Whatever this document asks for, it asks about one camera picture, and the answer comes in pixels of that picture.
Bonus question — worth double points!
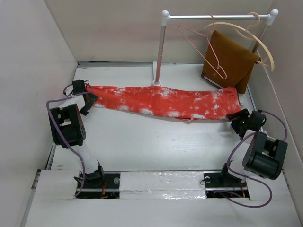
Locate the orange tie-dye trousers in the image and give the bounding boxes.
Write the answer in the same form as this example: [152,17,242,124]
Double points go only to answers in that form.
[88,86,241,121]

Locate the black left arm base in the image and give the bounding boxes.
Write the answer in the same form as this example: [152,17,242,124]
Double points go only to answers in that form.
[74,161,121,199]

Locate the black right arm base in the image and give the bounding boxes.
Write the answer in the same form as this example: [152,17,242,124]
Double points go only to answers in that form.
[200,163,250,199]

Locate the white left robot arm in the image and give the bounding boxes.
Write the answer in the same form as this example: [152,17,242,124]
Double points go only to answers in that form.
[46,80,106,188]

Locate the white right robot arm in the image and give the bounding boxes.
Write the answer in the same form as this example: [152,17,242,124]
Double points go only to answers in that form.
[227,109,288,180]

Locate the brown folded trousers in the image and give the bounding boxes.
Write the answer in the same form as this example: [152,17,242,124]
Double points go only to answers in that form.
[201,31,260,94]

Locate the white clothes rack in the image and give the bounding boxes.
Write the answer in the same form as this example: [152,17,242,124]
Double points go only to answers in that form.
[151,9,279,107]

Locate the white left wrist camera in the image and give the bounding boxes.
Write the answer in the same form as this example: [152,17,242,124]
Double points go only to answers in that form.
[63,85,73,96]

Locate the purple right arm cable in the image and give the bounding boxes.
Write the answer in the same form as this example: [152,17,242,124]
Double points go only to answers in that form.
[220,110,288,208]

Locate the pink wire hanger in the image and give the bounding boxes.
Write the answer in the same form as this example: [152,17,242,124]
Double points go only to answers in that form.
[178,14,228,80]

